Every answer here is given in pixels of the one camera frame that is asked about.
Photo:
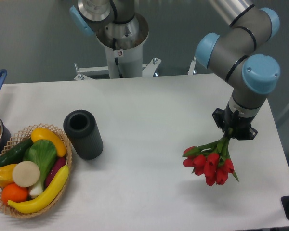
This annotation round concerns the yellow squash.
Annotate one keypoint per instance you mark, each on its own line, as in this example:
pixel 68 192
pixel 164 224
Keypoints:
pixel 46 134

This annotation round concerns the yellow bell pepper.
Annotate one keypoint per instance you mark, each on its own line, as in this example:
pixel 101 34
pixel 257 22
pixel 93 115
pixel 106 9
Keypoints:
pixel 6 175

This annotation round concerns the beige round disc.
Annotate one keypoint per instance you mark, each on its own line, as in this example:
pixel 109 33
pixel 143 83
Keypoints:
pixel 26 174

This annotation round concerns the dark grey ribbed vase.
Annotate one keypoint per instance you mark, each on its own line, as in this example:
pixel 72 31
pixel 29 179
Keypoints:
pixel 81 128

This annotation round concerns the green cucumber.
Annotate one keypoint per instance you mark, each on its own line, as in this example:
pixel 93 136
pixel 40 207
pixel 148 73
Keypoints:
pixel 16 153

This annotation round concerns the woven wicker basket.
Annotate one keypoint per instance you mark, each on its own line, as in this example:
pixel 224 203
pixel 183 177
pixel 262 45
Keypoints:
pixel 21 136

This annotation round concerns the purple sweet potato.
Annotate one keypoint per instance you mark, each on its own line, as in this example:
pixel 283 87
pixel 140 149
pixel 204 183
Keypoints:
pixel 60 162

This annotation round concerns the yellow banana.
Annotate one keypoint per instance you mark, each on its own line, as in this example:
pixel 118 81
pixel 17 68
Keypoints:
pixel 47 196

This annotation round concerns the green leafy bok choy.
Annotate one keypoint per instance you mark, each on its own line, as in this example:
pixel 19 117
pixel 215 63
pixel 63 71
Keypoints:
pixel 44 154

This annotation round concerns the red tulip bouquet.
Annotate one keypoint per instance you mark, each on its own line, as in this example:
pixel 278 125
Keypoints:
pixel 211 160

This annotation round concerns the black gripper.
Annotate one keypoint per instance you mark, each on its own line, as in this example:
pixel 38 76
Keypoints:
pixel 241 126

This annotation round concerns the orange fruit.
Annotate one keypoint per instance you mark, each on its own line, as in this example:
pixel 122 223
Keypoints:
pixel 15 193

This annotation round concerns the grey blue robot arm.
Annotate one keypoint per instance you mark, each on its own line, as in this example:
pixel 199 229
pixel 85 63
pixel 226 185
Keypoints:
pixel 231 57

